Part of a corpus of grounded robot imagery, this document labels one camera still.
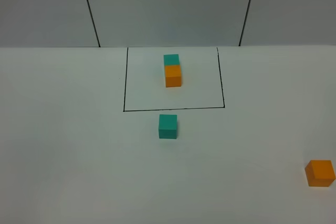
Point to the orange template cube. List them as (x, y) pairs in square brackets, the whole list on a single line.
[(173, 76)]

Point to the green template cube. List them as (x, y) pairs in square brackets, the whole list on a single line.
[(171, 59)]

